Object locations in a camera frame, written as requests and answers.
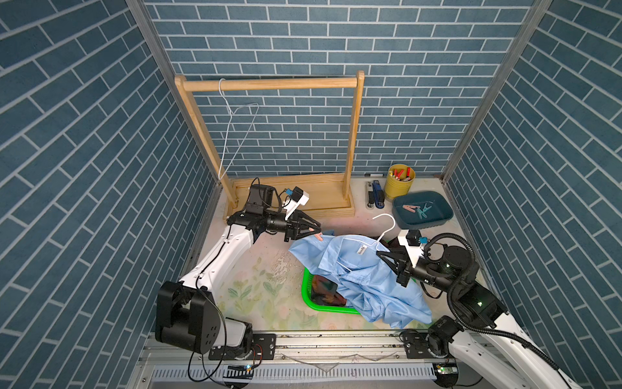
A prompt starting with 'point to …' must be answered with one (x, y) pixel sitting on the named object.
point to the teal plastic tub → (421, 209)
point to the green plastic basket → (306, 282)
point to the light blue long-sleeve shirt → (369, 283)
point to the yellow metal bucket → (394, 187)
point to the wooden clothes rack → (325, 195)
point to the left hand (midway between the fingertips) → (322, 230)
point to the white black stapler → (369, 195)
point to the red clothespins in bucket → (397, 174)
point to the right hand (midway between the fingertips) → (382, 253)
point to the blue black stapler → (378, 194)
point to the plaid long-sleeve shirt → (324, 292)
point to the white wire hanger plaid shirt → (220, 177)
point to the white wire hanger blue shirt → (394, 222)
